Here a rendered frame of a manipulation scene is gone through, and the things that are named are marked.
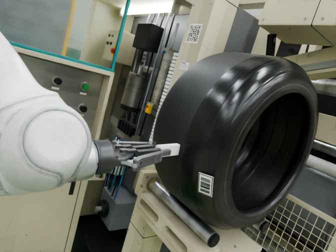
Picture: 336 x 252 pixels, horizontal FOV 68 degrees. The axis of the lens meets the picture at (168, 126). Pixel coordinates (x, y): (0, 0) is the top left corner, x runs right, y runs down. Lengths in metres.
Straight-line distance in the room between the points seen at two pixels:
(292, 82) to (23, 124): 0.66
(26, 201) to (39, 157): 1.00
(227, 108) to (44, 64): 0.78
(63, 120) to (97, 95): 0.93
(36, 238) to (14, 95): 1.11
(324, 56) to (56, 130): 1.05
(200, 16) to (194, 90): 0.43
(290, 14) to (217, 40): 0.29
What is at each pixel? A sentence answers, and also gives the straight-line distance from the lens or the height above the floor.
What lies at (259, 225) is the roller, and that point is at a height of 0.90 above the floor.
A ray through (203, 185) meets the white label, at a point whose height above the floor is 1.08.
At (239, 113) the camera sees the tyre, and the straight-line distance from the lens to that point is 0.63.
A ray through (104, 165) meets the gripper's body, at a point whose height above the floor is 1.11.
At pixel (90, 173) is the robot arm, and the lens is 0.53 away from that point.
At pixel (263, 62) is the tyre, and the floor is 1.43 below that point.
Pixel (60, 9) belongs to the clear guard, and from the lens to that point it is 1.14.
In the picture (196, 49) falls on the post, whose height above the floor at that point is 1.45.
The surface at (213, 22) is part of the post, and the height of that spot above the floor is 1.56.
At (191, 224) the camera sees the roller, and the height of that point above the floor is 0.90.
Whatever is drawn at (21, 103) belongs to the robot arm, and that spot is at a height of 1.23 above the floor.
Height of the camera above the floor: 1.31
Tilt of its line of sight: 10 degrees down
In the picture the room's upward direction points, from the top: 16 degrees clockwise
